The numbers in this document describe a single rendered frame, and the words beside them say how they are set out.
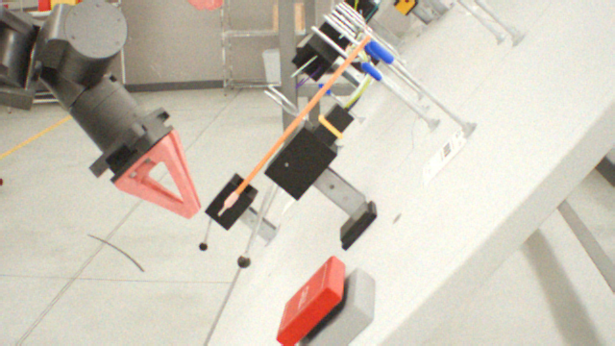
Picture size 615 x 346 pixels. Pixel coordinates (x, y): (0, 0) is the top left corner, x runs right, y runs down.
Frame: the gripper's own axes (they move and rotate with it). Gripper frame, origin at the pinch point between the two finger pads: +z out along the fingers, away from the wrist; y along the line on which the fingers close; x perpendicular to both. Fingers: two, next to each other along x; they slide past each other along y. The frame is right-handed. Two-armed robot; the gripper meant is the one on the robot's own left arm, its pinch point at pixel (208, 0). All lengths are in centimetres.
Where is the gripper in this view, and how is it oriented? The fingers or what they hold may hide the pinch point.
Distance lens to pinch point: 64.4
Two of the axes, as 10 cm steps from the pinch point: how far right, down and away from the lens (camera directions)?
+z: 4.2, 8.9, 1.9
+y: 0.4, -2.2, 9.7
